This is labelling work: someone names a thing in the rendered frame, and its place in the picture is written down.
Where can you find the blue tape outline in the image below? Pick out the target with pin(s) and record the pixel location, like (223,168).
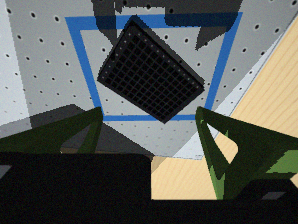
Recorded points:
(229,19)

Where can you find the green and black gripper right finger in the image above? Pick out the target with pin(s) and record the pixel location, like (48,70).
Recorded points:
(262,153)

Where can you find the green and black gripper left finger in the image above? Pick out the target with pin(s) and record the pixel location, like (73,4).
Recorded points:
(49,138)

